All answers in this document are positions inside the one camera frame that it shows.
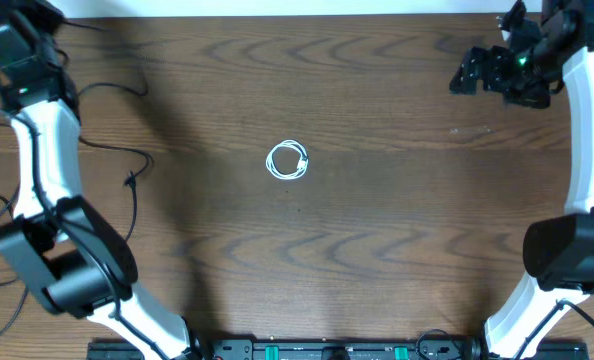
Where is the white usb cable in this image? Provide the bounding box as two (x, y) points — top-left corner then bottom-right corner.
(265, 139), (310, 181)

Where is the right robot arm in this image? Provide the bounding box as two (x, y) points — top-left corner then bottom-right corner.
(449, 0), (594, 359)

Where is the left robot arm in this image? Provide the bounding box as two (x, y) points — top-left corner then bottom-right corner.
(0, 1), (202, 359)

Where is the clear tape piece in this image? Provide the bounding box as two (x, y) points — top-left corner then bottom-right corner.
(450, 126), (492, 135)

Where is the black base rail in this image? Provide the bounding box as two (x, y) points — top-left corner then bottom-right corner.
(85, 336), (590, 360)

